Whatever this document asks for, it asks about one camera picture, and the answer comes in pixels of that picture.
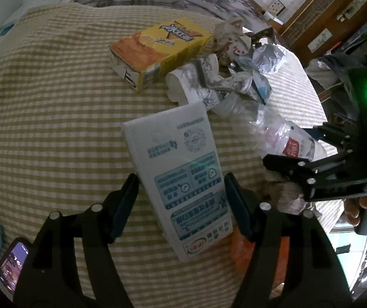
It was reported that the yellow drink carton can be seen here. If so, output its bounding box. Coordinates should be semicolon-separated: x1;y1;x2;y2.
108;17;213;93

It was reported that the crushed clear plastic bottle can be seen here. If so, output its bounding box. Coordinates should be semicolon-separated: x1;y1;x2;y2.
212;94;327;164

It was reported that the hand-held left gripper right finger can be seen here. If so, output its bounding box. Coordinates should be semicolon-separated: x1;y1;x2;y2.
223;172;354;308

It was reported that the white milk carton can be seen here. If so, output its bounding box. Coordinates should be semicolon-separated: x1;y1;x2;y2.
121;103;233;263

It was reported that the orange packet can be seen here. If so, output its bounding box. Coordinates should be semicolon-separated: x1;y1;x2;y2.
230;228;287;290

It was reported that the smartphone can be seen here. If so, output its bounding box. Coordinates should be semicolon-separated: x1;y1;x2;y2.
0;238;31;294

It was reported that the wall painting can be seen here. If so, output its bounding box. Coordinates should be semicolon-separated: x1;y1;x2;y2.
339;0;367;20
307;28;332;52

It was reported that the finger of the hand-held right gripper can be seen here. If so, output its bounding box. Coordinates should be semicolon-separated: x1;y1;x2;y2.
263;153;351;203
302;122;360;151

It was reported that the floral paper cup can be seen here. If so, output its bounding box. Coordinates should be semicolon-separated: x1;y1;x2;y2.
166;54;255;110

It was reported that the blue silver wrapper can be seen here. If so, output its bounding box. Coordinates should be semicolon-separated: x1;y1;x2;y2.
235;43;288;105

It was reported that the person's right hand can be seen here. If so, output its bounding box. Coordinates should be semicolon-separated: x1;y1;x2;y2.
343;183;367;229

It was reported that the wooden room divider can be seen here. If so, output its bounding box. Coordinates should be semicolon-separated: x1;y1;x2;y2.
280;0;367;62

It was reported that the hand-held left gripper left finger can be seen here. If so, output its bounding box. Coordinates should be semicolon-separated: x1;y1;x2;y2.
13;173;140;308

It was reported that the framed picture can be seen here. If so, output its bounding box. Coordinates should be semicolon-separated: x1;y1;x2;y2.
270;0;287;15

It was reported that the crumpled brown paper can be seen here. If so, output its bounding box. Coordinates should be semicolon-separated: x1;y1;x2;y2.
214;19;251;68

